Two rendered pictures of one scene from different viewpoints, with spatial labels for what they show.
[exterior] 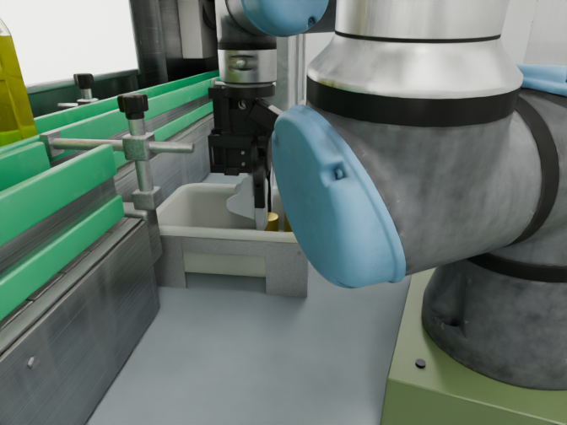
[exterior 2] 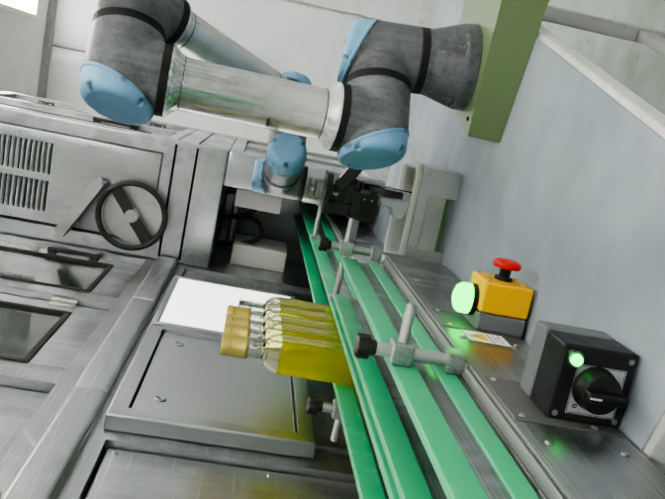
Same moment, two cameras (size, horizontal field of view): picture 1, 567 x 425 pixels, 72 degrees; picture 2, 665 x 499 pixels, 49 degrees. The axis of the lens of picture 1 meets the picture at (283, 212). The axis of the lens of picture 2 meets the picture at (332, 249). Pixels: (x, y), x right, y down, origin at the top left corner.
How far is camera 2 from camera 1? 102 cm
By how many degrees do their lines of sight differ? 17
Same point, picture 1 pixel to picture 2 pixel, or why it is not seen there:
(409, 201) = (370, 125)
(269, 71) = (319, 172)
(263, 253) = (426, 196)
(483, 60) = (333, 100)
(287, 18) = (300, 155)
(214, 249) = (418, 226)
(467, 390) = (474, 101)
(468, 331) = (453, 95)
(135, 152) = (347, 249)
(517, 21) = not seen: outside the picture
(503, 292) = (432, 79)
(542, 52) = not seen: outside the picture
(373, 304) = not seen: hidden behind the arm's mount
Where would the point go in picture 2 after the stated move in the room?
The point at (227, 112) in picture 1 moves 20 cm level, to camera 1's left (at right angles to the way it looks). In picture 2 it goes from (337, 204) to (321, 296)
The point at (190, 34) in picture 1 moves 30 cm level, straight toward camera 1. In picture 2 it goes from (263, 259) to (269, 249)
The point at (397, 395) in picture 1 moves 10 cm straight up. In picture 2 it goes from (477, 132) to (422, 120)
